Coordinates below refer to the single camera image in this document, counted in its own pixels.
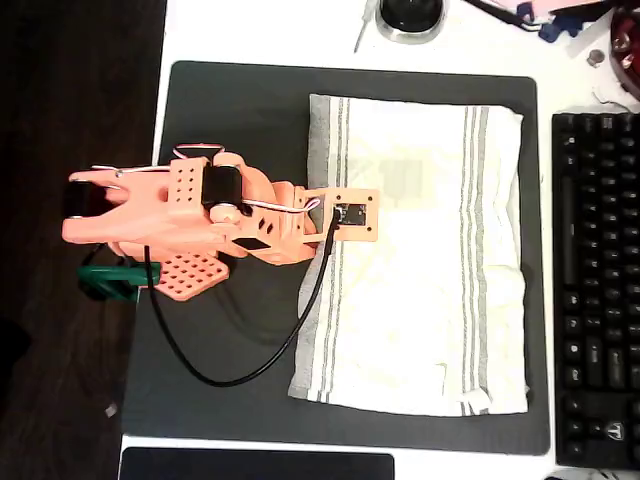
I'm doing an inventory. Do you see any white striped towel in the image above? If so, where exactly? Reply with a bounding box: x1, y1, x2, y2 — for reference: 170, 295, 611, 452
287, 93, 531, 417

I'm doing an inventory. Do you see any dark grey desk mat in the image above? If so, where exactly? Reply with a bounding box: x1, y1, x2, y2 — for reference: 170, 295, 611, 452
121, 60, 551, 456

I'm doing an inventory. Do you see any green table clamp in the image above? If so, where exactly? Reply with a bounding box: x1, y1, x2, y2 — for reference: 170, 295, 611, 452
77, 262, 162, 303

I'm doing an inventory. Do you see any black tablet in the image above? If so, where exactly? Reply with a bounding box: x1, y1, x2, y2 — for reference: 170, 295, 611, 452
118, 447, 396, 480

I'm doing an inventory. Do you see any round black silver-rimmed object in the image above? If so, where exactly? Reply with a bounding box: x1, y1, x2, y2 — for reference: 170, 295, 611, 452
374, 0, 448, 46

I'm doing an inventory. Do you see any black keyboard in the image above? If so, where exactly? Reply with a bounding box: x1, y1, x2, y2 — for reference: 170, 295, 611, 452
551, 112, 640, 471

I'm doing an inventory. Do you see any large blue plastic piece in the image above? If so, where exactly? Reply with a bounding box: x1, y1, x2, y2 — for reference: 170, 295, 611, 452
538, 10, 582, 45

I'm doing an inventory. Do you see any pink paper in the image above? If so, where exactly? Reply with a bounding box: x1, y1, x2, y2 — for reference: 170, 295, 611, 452
494, 0, 617, 14

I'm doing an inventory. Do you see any white black patterned object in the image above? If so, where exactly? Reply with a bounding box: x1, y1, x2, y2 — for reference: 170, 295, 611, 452
542, 468, 625, 480

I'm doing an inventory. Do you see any dark red bowl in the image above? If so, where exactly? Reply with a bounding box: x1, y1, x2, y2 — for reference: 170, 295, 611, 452
608, 7, 640, 104

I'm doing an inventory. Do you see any orange camera mount with board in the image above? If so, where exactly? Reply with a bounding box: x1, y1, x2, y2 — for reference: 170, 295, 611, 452
298, 187, 380, 245

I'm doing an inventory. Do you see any black camera cable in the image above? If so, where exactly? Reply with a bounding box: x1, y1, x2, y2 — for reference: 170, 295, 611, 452
142, 207, 344, 389

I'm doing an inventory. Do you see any thin black cable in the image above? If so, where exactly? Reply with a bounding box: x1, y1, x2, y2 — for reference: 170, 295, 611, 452
464, 0, 542, 32

